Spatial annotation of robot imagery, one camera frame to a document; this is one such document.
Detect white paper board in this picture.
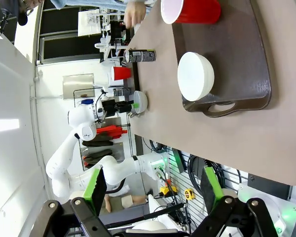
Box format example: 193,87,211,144
78,11,102,37

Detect black tripod camera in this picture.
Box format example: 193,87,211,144
0,9,12,33

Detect person's right forearm blue sleeve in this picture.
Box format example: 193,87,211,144
50,0,130,12

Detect metal wire shelf rack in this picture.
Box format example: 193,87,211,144
73,88,134,171

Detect black table bracket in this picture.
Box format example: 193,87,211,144
248,173,291,198

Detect yellow tape measure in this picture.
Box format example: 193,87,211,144
184,188,196,200

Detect yellow black connector box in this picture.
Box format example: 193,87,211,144
159,186,179,198

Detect black Pepsi can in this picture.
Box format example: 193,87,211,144
123,48,157,63

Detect black coiled cable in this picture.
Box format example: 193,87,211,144
188,155,224,196

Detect person's head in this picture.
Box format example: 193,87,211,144
17,0,45,27

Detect dark green folded cloth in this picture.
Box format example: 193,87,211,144
82,139,114,148
84,149,113,164

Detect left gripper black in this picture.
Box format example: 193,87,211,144
102,98,140,118

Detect red cup white inside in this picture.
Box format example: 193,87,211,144
111,66,132,81
160,0,222,25

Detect grey metal wall plate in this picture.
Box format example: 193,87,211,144
63,73,94,99

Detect black panel green lit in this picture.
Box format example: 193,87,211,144
172,148,187,173

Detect person's right hand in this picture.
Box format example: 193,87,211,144
124,2,147,27

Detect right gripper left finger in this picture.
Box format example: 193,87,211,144
31,165,114,237

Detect red plastic parts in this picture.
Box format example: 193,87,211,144
96,125,128,139

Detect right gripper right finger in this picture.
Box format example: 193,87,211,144
191,166,279,237

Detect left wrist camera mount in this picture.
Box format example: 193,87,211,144
98,86,112,101

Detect white bowl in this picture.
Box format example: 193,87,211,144
177,51,215,102
132,90,148,116

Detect dark brown serving tray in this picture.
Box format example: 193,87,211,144
171,0,272,118
132,61,141,92

